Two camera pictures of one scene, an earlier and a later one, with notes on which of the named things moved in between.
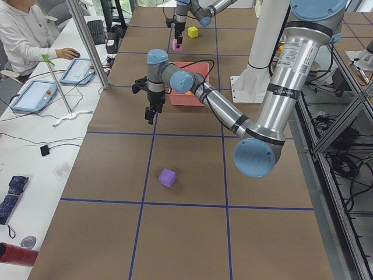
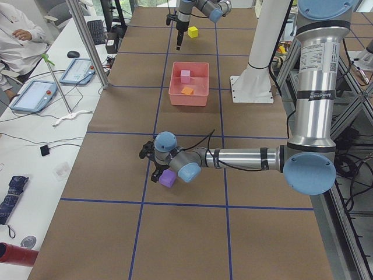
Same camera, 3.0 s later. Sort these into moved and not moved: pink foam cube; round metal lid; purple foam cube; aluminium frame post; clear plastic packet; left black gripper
Moved: left black gripper; pink foam cube
Not moved: round metal lid; purple foam cube; clear plastic packet; aluminium frame post
